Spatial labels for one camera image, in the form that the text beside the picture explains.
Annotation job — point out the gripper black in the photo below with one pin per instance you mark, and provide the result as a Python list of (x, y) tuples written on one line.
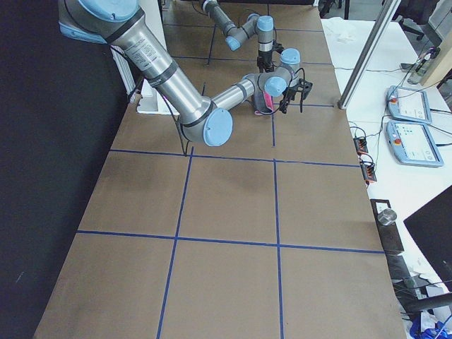
[(264, 60), (290, 92)]

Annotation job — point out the pink towel grey hem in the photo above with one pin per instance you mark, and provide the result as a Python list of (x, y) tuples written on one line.
[(263, 103)]

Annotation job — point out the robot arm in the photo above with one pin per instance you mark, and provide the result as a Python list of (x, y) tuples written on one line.
[(236, 36), (201, 119)]

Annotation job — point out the orange power strip upper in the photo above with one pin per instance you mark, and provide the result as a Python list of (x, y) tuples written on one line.
[(361, 145)]

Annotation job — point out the orange power strip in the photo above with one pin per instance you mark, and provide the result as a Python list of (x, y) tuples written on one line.
[(361, 145), (368, 171)]

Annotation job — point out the orange power strip lower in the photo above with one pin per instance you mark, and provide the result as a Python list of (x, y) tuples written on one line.
[(368, 171)]

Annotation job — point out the upper teach pendant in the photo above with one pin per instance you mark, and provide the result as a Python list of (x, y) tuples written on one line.
[(407, 104)]

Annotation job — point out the teach pendant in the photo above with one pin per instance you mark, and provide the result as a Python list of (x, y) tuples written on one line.
[(407, 104), (412, 144)]

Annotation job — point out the lower teach pendant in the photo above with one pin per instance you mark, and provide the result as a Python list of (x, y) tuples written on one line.
[(412, 144)]

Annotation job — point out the metal cup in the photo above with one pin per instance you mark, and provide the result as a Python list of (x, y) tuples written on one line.
[(386, 217)]

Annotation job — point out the dark box under cup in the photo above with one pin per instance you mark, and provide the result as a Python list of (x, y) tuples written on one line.
[(389, 235)]

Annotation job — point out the black monitor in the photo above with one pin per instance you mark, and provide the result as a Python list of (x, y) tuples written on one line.
[(430, 228)]

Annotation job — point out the blue plastic bag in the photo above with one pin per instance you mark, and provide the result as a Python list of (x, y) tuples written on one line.
[(438, 330)]

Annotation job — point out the aluminium frame post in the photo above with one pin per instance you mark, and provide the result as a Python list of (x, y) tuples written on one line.
[(381, 23)]

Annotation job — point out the white pedestal column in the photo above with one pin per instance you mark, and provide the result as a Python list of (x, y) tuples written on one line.
[(158, 68)]

